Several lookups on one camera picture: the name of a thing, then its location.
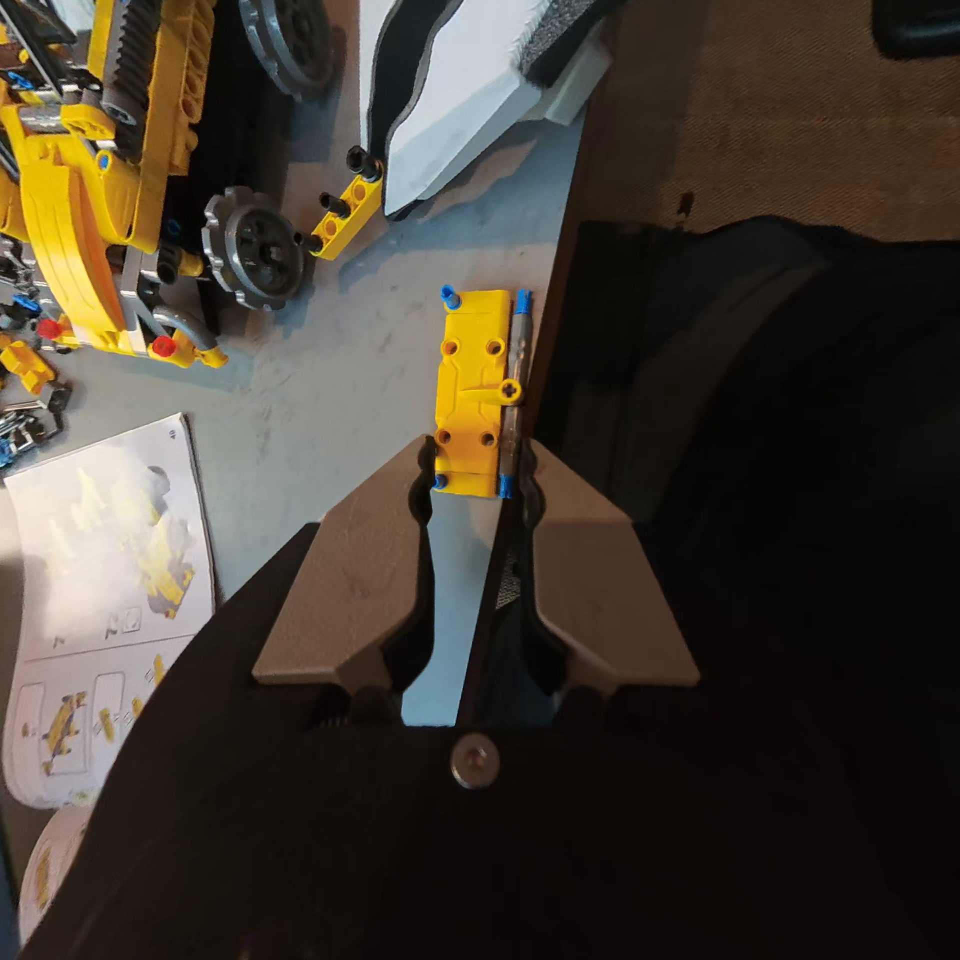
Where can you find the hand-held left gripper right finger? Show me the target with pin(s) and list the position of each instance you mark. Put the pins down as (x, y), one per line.
(607, 600)

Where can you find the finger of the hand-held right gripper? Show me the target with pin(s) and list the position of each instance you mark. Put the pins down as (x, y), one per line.
(472, 97)
(371, 60)

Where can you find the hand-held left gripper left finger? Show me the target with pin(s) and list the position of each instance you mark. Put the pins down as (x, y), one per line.
(352, 592)

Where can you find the yellow brick beam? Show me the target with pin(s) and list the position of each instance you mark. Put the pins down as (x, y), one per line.
(341, 214)

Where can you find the yellow panel with grey axle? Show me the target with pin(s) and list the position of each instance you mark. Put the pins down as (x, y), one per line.
(469, 375)

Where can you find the grey desk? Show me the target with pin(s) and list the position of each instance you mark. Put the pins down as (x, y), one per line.
(315, 390)

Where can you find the brick instruction booklet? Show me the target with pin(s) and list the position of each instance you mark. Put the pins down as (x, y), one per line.
(97, 510)

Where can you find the yellow grey brick vehicle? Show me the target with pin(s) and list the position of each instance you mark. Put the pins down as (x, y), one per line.
(67, 225)

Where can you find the pile of loose brick pieces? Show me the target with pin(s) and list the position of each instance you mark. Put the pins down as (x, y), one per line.
(30, 367)

